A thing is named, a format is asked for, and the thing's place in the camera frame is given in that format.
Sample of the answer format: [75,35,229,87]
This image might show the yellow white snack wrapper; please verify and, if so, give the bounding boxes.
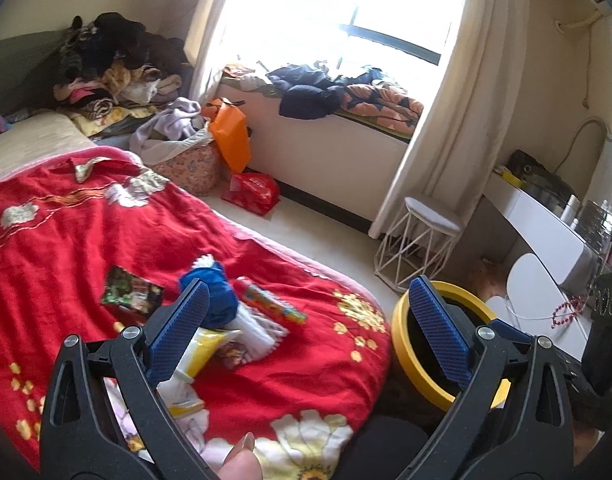
[156,327,242,418]

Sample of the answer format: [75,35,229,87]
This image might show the blue plastic bag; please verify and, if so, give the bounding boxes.
[179,255,239,330]

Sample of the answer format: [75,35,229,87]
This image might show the green dark snack packet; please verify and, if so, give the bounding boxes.
[101,266,164,318]

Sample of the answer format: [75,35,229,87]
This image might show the colourful snack tube wrapper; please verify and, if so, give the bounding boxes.
[232,276,308,325]

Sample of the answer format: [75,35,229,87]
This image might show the yellow rimmed black trash bin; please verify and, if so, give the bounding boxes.
[391,281,511,425]

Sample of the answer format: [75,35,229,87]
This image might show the person thumb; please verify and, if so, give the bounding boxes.
[217,432,263,480]

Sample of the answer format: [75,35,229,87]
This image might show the red floral bed blanket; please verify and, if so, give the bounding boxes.
[0,148,391,479]

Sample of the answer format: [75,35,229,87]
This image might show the red plastic bag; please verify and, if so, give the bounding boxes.
[221,172,280,217]

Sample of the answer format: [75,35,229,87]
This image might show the floral fabric laundry basket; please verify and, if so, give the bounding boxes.
[151,143,221,196]

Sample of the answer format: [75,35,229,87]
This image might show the cream window curtain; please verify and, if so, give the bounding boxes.
[369,0,530,238]

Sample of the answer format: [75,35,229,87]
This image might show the grey lavender garment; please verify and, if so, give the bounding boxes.
[129,98,214,167]

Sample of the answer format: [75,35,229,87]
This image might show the orange paper bag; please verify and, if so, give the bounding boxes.
[202,98,251,174]

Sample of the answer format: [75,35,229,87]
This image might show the beige pillow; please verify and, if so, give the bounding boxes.
[0,112,94,181]

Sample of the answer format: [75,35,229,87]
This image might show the pile of clothes on bed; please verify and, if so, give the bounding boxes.
[53,12,193,139]

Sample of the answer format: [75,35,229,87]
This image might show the clothes on window sill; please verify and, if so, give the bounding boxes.
[221,64,424,142]

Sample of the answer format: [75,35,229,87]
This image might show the red bead bracelet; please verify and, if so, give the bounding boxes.
[550,294,590,330]

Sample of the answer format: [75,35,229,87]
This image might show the white wire frame stool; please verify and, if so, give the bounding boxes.
[373,194,465,292]

